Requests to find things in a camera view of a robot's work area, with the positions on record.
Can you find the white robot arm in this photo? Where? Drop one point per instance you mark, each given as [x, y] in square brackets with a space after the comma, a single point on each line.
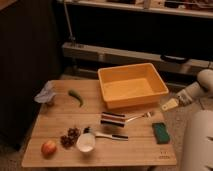
[197, 154]

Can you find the yellow plastic tray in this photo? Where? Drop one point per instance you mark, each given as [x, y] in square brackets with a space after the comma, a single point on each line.
[131, 85]

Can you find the red apple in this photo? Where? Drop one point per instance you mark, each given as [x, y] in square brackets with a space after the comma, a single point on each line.
[48, 148]

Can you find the crumpled white cloth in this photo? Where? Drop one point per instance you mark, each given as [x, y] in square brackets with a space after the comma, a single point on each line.
[46, 95]

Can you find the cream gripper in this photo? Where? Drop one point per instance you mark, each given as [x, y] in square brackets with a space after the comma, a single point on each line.
[170, 104]

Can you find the green sponge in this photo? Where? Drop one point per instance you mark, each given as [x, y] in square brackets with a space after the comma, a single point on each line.
[160, 133]

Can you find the bunch of dark grapes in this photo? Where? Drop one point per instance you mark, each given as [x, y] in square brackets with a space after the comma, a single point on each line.
[70, 138]

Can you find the black handle on shelf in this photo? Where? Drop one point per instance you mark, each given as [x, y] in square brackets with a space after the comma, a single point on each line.
[174, 60]

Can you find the green chili pepper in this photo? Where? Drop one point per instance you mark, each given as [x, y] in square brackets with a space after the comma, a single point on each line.
[74, 94]

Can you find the silver metal fork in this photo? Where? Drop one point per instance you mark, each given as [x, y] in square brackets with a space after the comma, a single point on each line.
[145, 115]

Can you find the metal shelf rack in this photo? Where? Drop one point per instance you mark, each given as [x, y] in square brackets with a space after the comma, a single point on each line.
[117, 33]

